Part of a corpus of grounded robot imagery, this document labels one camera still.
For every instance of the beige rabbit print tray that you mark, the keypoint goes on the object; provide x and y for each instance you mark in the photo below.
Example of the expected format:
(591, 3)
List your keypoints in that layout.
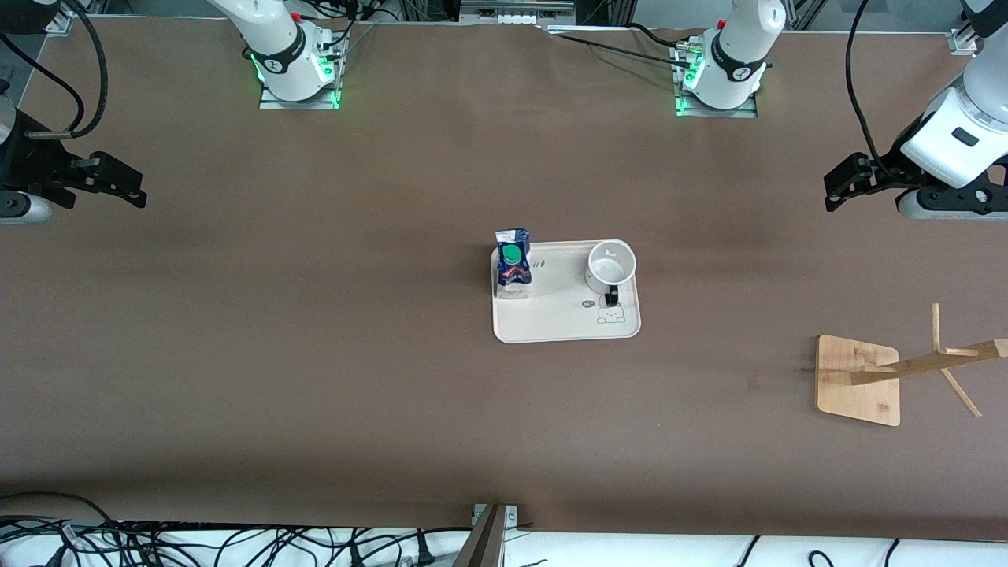
(551, 319)

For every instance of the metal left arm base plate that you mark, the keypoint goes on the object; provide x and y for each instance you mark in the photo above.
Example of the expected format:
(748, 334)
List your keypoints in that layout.
(717, 113)

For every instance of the metal table edge bracket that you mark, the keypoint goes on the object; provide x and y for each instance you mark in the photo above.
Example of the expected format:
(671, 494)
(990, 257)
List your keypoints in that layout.
(512, 516)

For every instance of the wooden mug stand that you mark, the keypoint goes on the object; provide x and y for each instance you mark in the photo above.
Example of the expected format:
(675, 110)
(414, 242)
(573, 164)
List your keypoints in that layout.
(850, 394)

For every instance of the aluminium profile post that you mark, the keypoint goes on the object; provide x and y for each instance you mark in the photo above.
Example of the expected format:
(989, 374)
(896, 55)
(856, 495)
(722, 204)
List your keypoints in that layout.
(484, 543)

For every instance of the metal corner bracket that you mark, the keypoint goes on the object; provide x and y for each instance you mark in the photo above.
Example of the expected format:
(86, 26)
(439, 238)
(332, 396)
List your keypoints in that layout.
(959, 43)

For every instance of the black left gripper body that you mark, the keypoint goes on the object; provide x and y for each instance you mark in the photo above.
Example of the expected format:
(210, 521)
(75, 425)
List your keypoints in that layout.
(887, 167)

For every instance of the blue milk carton green cap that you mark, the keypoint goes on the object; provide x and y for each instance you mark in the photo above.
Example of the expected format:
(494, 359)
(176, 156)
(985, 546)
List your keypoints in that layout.
(513, 264)

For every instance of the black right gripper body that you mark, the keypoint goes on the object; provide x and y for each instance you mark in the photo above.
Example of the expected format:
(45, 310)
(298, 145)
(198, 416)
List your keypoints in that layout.
(24, 161)

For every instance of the grey power strip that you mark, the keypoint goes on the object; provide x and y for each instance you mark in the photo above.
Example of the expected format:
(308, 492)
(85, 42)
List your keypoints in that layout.
(516, 9)

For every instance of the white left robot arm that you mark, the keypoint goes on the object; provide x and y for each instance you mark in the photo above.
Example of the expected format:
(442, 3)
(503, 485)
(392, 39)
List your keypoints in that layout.
(957, 134)

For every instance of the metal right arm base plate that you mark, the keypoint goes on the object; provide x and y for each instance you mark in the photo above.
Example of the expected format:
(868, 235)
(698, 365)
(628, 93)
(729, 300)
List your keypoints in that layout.
(299, 104)

